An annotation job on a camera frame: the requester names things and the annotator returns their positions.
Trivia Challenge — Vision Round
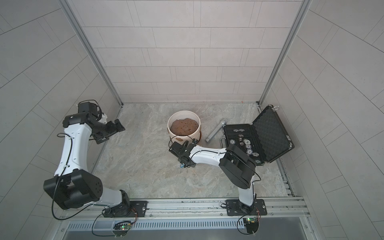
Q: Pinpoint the cream ceramic pot with soil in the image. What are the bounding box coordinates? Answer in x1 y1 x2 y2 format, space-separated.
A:
167 111 202 145

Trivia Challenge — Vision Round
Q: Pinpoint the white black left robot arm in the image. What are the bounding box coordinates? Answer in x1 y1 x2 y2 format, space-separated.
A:
43 100 132 218

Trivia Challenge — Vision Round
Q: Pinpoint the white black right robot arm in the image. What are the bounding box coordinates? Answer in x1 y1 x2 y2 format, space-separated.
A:
169 139 261 215

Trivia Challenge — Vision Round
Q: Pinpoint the grey metal cylinder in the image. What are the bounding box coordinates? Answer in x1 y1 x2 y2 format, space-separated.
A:
205 119 228 144

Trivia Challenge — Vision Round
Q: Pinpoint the open black foam-lined case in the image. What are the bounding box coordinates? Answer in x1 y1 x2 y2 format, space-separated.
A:
224 105 295 166

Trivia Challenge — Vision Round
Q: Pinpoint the right green circuit board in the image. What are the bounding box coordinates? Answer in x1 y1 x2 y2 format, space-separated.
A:
243 217 260 235

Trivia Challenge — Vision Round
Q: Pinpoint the green circuit board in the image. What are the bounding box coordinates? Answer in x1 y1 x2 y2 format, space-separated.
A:
243 217 260 235
114 221 132 232

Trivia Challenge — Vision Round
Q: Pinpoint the left green circuit board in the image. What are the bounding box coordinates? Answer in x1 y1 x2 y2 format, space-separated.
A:
114 221 132 232

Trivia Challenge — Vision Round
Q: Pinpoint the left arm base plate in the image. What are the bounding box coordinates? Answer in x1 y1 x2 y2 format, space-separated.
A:
102 201 148 218

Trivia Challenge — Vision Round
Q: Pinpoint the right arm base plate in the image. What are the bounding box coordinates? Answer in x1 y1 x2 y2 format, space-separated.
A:
221 199 268 216

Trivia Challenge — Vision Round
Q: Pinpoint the aluminium rail frame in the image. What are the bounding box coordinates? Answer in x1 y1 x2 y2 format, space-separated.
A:
58 196 310 223

